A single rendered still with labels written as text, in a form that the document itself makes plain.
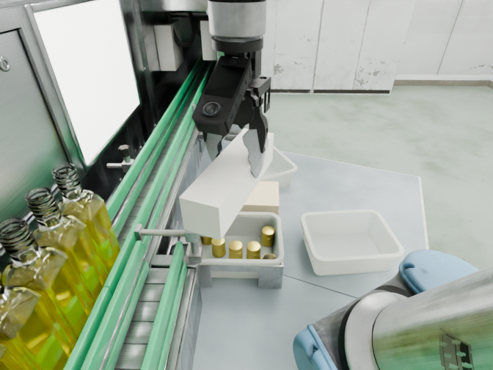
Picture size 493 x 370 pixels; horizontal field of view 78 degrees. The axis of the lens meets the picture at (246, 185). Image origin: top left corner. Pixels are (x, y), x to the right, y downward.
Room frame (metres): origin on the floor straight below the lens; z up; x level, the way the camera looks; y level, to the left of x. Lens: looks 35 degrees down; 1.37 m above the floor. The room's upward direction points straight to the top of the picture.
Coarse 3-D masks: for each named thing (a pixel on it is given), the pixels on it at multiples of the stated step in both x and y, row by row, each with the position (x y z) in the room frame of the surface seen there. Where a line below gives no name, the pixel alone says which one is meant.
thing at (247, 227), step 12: (240, 216) 0.61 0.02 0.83; (252, 216) 0.61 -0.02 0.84; (264, 216) 0.61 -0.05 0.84; (276, 216) 0.61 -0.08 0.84; (240, 228) 0.61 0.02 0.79; (252, 228) 0.61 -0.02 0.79; (276, 228) 0.57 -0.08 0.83; (228, 240) 0.59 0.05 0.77; (240, 240) 0.59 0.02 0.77; (252, 240) 0.59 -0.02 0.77; (276, 240) 0.54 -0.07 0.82; (204, 252) 0.55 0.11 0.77; (228, 252) 0.55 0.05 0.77; (264, 252) 0.55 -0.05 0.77; (276, 252) 0.51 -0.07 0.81; (216, 264) 0.45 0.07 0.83; (228, 264) 0.45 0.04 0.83; (240, 264) 0.45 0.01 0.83; (252, 264) 0.45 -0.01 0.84; (264, 264) 0.45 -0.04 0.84; (276, 264) 0.45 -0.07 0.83
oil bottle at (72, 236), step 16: (64, 224) 0.30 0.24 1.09; (80, 224) 0.32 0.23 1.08; (48, 240) 0.28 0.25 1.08; (64, 240) 0.28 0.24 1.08; (80, 240) 0.30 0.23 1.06; (80, 256) 0.29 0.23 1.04; (96, 256) 0.32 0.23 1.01; (80, 272) 0.28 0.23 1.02; (96, 272) 0.31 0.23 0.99; (96, 288) 0.29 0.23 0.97
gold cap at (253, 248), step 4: (248, 244) 0.53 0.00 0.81; (252, 244) 0.53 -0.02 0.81; (256, 244) 0.53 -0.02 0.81; (248, 248) 0.52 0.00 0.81; (252, 248) 0.52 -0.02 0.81; (256, 248) 0.52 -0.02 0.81; (248, 252) 0.52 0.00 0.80; (252, 252) 0.51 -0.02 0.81; (256, 252) 0.51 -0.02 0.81; (248, 256) 0.52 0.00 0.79; (252, 256) 0.51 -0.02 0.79; (256, 256) 0.51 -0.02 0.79
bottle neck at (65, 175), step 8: (56, 168) 0.36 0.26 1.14; (64, 168) 0.37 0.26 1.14; (72, 168) 0.36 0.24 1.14; (56, 176) 0.35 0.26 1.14; (64, 176) 0.35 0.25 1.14; (72, 176) 0.35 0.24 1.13; (64, 184) 0.35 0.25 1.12; (72, 184) 0.35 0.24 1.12; (80, 184) 0.36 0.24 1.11; (64, 192) 0.35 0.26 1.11; (72, 192) 0.35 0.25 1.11; (80, 192) 0.36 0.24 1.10; (72, 200) 0.35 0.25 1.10
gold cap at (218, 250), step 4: (212, 240) 0.55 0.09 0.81; (216, 240) 0.55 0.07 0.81; (220, 240) 0.55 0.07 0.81; (224, 240) 0.55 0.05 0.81; (212, 244) 0.53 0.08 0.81; (216, 244) 0.53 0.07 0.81; (220, 244) 0.53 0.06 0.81; (224, 244) 0.54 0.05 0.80; (212, 248) 0.54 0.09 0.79; (216, 248) 0.53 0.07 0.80; (220, 248) 0.53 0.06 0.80; (224, 248) 0.54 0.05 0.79; (212, 252) 0.54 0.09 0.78; (216, 252) 0.53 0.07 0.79; (220, 252) 0.53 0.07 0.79; (224, 252) 0.54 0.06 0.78; (216, 256) 0.53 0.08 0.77; (220, 256) 0.53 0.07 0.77
